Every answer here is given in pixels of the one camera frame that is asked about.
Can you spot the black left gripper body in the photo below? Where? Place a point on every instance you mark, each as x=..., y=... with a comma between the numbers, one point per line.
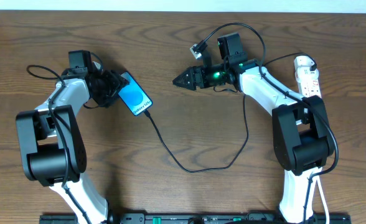
x=112, y=86

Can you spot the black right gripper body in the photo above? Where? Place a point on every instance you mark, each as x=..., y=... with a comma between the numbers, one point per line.
x=196, y=78

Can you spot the blue smartphone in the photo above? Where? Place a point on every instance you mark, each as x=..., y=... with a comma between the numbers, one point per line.
x=134, y=97

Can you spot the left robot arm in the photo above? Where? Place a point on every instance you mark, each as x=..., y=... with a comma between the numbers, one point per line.
x=51, y=145

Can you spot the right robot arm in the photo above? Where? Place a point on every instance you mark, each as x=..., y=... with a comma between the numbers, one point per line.
x=302, y=137

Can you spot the white USB charger adapter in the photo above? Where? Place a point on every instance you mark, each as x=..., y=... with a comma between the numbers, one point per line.
x=304, y=64

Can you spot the white power strip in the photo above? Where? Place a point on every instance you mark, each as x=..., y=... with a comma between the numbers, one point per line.
x=308, y=82

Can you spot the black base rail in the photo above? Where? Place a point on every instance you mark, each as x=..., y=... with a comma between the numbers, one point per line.
x=253, y=217

